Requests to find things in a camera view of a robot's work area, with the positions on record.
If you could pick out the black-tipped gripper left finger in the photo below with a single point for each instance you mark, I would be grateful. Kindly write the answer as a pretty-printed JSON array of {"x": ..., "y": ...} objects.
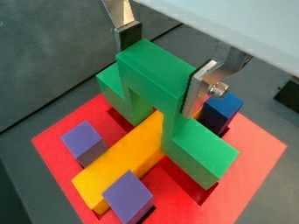
[{"x": 126, "y": 28}]

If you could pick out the green U-shaped block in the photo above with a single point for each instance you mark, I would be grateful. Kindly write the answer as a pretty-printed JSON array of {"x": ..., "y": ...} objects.
[{"x": 146, "y": 80}]

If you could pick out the purple post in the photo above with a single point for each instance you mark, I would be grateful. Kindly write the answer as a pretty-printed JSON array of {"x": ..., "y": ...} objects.
[
  {"x": 129, "y": 198},
  {"x": 84, "y": 143}
]

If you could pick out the yellow bar block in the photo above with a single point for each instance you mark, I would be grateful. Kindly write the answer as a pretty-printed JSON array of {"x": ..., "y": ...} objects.
[{"x": 134, "y": 153}]

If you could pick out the purple post right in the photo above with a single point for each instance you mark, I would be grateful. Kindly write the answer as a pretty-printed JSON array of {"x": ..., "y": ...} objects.
[{"x": 129, "y": 198}]

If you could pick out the dark blue post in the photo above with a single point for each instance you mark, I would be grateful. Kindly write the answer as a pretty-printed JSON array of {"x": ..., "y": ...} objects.
[{"x": 217, "y": 112}]

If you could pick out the black channel fixture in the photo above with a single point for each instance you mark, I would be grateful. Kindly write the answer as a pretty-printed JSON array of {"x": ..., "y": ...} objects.
[{"x": 288, "y": 96}]

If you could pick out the purple post left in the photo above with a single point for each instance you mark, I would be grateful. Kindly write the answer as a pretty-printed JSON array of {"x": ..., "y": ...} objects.
[{"x": 84, "y": 143}]

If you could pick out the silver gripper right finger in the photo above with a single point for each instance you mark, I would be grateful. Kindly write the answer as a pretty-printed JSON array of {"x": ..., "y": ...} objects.
[{"x": 205, "y": 79}]

